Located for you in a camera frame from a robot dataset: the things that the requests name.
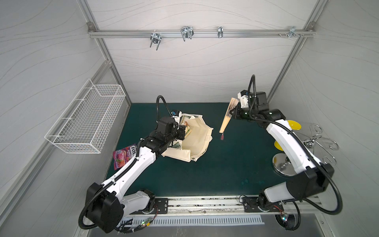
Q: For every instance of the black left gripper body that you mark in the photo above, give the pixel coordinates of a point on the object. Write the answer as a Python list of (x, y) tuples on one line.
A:
[(181, 132)]

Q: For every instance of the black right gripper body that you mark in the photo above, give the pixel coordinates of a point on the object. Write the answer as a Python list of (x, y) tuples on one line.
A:
[(235, 110)]

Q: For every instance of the bamboo folding fan pink tassel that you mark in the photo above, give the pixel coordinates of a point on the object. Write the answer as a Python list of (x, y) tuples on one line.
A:
[(233, 103)]

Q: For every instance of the cream canvas tote bag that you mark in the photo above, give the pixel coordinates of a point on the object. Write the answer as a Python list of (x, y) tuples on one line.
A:
[(198, 135)]

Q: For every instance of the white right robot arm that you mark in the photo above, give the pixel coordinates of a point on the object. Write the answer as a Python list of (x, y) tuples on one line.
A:
[(312, 176)]

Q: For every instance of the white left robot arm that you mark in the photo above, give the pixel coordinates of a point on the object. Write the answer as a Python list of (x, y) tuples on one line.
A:
[(107, 203)]

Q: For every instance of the pink snack packet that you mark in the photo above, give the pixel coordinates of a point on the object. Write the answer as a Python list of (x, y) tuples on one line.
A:
[(123, 156)]

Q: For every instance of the small metal hook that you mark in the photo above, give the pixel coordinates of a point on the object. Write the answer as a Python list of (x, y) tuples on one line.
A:
[(220, 32)]

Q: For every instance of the metal hook right end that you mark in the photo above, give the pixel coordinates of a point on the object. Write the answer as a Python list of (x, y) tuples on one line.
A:
[(292, 33)]

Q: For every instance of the metal double hook left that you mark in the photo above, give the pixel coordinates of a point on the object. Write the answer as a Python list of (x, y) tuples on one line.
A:
[(156, 39)]

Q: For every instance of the metal double hook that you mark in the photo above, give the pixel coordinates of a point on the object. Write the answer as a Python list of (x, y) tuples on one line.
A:
[(156, 39), (187, 32)]

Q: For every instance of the metal double hook middle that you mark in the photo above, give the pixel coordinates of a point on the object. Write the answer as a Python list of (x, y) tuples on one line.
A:
[(187, 32)]

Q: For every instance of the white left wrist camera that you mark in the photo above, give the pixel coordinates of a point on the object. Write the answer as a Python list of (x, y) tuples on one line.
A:
[(176, 115)]

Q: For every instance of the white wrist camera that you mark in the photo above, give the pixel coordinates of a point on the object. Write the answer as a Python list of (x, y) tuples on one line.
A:
[(176, 115), (243, 99)]

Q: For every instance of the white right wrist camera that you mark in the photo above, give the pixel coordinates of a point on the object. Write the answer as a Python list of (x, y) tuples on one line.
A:
[(243, 99)]

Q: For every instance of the chrome wire glass rack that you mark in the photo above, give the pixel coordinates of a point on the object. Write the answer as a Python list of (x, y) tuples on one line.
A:
[(312, 138)]

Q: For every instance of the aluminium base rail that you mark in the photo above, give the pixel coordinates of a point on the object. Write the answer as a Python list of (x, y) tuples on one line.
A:
[(212, 205)]

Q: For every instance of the white wire basket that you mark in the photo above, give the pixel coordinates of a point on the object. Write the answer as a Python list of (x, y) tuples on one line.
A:
[(86, 123)]

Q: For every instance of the aluminium crossbar rail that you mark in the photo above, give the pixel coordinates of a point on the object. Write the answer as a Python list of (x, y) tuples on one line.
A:
[(213, 33)]

